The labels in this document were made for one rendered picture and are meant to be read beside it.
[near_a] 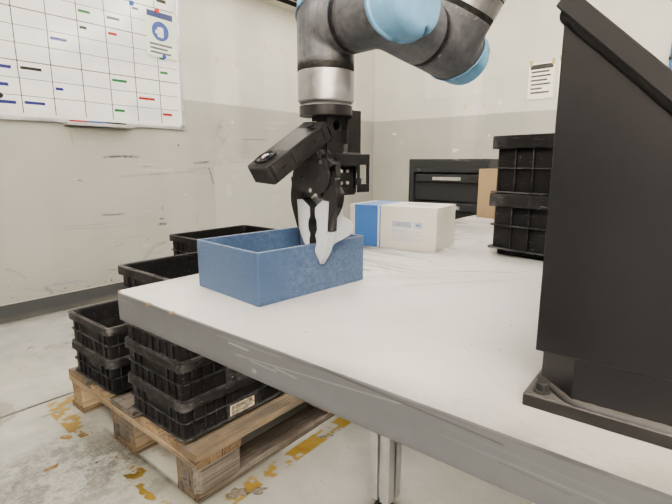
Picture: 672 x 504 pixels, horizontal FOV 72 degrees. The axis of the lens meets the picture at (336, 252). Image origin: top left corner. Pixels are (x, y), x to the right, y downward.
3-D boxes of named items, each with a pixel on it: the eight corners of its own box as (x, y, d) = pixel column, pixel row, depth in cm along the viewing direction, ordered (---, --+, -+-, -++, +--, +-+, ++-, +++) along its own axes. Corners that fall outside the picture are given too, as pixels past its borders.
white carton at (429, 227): (350, 243, 103) (350, 203, 102) (374, 236, 113) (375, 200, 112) (435, 252, 93) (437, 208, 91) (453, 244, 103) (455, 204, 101)
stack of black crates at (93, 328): (112, 399, 145) (105, 330, 141) (73, 372, 164) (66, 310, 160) (217, 358, 176) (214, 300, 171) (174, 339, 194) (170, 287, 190)
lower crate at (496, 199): (653, 281, 71) (664, 203, 68) (482, 252, 93) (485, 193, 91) (717, 250, 96) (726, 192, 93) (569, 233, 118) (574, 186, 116)
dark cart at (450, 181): (478, 333, 241) (489, 158, 223) (404, 315, 269) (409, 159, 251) (517, 306, 286) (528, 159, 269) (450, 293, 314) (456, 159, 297)
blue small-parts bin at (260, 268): (258, 307, 58) (256, 253, 57) (198, 285, 68) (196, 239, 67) (363, 279, 72) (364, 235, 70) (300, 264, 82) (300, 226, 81)
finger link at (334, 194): (344, 232, 61) (344, 164, 59) (336, 233, 60) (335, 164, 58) (320, 229, 64) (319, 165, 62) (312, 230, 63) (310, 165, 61)
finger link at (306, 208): (341, 258, 68) (342, 195, 66) (312, 264, 64) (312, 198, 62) (327, 255, 70) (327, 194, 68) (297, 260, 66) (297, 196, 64)
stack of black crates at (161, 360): (184, 448, 120) (173, 282, 112) (128, 410, 139) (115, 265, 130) (292, 391, 150) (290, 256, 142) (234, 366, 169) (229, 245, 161)
